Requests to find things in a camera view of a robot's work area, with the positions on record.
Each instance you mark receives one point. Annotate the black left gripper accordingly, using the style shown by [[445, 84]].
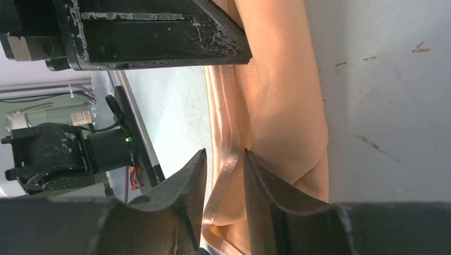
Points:
[[30, 32]]

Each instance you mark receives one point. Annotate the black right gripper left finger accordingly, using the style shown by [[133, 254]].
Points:
[[165, 220]]

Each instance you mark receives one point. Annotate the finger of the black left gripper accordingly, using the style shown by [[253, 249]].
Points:
[[128, 35]]

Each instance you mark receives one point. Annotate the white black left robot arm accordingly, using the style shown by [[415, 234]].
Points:
[[53, 156]]

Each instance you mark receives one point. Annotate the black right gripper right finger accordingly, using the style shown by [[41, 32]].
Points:
[[284, 220]]

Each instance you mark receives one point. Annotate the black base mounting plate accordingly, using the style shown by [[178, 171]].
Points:
[[129, 119]]

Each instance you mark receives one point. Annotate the peach satin napkin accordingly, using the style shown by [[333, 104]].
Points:
[[272, 106]]

